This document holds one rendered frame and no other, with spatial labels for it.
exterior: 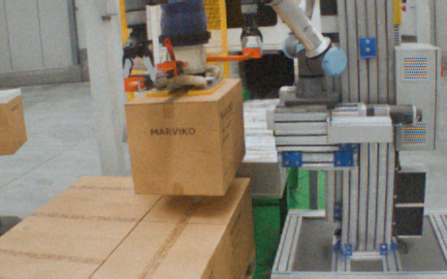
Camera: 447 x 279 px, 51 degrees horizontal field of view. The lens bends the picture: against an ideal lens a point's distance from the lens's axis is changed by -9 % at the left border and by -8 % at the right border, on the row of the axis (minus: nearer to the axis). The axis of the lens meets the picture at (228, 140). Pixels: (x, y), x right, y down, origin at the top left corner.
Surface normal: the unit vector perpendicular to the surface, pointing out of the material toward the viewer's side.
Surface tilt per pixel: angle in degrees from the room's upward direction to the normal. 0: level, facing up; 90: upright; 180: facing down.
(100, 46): 92
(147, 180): 90
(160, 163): 90
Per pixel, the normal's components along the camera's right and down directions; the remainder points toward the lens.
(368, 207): -0.21, 0.26
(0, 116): 0.14, 0.24
